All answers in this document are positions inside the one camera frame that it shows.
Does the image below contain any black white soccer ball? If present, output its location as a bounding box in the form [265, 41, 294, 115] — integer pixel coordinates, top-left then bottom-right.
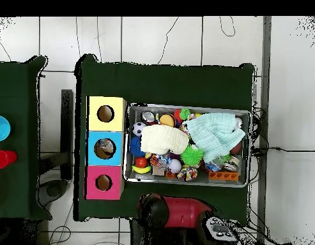
[132, 121, 147, 137]

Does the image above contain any cream waffle cloth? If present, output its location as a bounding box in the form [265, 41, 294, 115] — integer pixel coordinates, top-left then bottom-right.
[140, 124, 190, 155]

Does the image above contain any crushed clear plastic bottle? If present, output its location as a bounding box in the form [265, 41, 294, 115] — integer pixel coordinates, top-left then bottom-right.
[97, 138, 115, 154]

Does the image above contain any orange plastic block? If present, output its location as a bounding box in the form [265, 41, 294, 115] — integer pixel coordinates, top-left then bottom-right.
[207, 170, 240, 182]

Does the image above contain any dark green tablecloth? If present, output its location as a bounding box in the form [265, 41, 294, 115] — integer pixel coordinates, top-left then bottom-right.
[73, 54, 256, 221]

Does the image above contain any shallow metal mesh bin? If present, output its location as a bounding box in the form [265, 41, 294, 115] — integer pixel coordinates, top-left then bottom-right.
[123, 102, 252, 188]

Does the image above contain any large green spiky eyed toy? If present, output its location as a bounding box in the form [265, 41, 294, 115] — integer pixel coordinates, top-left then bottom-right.
[180, 144, 204, 167]

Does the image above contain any small green spiky toy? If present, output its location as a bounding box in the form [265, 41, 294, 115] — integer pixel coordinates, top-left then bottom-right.
[179, 107, 191, 121]

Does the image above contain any mint green waffle cloth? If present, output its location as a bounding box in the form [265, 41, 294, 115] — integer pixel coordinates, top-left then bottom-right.
[183, 112, 247, 163]

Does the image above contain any white baseball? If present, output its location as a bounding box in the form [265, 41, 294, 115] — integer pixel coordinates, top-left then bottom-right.
[167, 158, 183, 174]

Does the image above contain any black power cable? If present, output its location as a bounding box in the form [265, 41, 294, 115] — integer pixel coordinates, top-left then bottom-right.
[251, 145, 315, 157]

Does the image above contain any wooden box with three holes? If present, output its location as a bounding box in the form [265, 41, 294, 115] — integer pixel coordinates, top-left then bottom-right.
[84, 96, 128, 200]

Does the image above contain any red cup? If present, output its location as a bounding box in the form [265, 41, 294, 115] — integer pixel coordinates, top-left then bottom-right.
[0, 149, 18, 170]

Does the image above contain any blue cup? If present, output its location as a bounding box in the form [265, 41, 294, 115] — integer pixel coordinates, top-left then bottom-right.
[0, 115, 12, 143]

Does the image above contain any blue spiky ball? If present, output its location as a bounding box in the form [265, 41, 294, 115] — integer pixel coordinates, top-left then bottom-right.
[128, 136, 146, 158]

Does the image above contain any silver drink can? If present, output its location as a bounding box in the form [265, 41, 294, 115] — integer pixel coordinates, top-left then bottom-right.
[141, 110, 157, 126]

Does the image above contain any grey rounded base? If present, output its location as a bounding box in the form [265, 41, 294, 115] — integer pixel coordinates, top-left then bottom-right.
[37, 179, 69, 208]

